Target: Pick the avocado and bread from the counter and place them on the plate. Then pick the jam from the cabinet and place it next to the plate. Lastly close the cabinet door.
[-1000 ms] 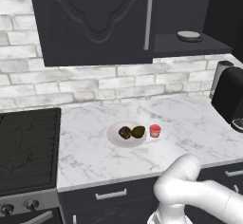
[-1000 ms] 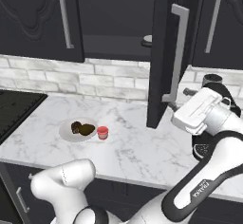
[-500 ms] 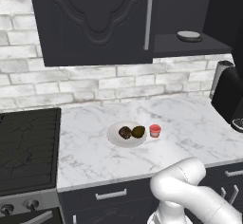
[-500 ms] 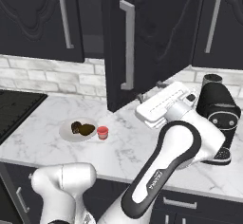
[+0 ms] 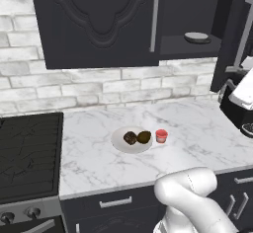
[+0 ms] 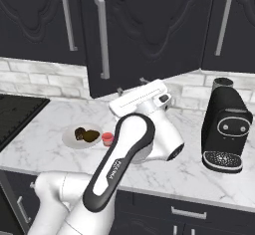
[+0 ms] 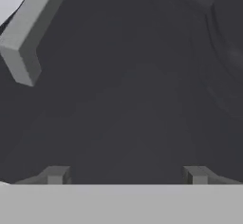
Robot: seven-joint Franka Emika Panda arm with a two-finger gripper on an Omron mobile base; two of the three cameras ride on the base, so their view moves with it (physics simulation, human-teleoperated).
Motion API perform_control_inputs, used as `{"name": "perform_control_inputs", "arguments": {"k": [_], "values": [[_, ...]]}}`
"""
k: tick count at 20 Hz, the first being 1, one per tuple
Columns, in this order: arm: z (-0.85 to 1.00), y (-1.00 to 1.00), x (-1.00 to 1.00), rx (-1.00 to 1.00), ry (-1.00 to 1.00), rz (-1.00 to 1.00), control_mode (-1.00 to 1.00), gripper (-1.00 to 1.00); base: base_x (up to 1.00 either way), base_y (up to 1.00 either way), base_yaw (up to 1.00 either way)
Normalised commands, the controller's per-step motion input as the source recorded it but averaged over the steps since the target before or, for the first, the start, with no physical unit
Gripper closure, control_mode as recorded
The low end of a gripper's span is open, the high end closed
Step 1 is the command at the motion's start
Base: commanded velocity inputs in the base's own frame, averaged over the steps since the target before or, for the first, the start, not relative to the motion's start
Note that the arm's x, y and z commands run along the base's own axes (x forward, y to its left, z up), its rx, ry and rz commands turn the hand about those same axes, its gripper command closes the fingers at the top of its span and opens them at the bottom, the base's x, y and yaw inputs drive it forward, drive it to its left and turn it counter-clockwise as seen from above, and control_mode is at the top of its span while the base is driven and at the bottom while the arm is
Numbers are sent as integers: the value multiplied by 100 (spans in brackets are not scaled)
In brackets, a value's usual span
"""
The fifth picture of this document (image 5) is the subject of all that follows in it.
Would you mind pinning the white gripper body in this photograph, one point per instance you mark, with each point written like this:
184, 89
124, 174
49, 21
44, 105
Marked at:
248, 63

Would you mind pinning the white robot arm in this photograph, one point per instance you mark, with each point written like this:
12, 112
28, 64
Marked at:
184, 191

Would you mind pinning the dark open cabinet door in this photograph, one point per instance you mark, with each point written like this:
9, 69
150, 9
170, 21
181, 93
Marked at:
229, 29

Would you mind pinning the grey dish in cabinet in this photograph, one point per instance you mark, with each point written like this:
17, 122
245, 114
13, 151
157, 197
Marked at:
197, 37

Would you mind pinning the red jam jar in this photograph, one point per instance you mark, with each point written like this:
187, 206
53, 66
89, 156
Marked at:
161, 136

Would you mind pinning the dark green avocado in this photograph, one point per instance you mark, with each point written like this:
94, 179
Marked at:
144, 137

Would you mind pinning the dark brown bread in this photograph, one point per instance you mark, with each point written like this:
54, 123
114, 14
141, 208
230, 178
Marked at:
130, 138

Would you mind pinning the dark base cabinet door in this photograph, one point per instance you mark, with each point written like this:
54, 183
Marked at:
108, 224
224, 207
245, 222

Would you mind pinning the white round plate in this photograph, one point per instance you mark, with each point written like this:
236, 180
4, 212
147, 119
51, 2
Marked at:
122, 146

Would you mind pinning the dark carved cabinet door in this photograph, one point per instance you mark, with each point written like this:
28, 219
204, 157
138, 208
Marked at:
99, 23

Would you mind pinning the dark narrow drawer front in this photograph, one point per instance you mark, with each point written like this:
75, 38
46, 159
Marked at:
230, 177

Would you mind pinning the dark wide drawer front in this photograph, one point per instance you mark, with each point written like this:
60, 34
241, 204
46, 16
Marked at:
85, 204

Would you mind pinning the black stove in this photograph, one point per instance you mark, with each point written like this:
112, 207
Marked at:
26, 151

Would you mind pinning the black stove knob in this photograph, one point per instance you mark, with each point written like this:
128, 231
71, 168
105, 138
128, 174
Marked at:
7, 217
33, 213

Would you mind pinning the dark open wall cabinet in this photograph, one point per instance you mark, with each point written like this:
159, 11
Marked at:
191, 10

